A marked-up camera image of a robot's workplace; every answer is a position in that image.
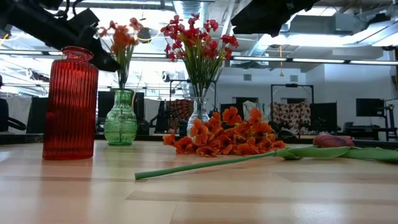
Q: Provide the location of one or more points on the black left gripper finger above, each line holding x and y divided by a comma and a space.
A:
101, 56

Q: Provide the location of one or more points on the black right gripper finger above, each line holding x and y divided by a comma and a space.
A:
258, 18

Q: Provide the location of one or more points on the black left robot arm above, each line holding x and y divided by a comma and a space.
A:
37, 25

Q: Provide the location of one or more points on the red ribbed glass vase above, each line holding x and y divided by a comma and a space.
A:
70, 105

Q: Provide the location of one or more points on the green glass vase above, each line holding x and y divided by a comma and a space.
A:
120, 124

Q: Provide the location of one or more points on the clear glass vase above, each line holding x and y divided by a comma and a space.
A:
199, 115

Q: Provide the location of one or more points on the black monitor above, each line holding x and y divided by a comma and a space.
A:
104, 102
370, 107

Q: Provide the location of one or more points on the long ceiling light strip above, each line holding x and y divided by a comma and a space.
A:
149, 55
311, 60

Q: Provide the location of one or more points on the black flat panel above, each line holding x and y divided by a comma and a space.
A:
323, 116
37, 115

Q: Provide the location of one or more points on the white cloth bag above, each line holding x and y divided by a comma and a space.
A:
252, 107

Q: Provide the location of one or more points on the orange patterned cloth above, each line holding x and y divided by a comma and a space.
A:
180, 112

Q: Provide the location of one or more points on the floral patterned cloth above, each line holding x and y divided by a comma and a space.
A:
292, 115

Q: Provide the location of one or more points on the black office chair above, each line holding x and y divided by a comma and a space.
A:
15, 123

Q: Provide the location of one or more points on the dark desk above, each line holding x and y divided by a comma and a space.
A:
367, 130

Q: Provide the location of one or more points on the silver ventilation duct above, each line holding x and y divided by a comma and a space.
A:
261, 46

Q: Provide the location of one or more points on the black metal stand frame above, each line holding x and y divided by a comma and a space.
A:
180, 81
292, 85

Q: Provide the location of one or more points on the black aluminium table frame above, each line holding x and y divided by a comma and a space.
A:
18, 138

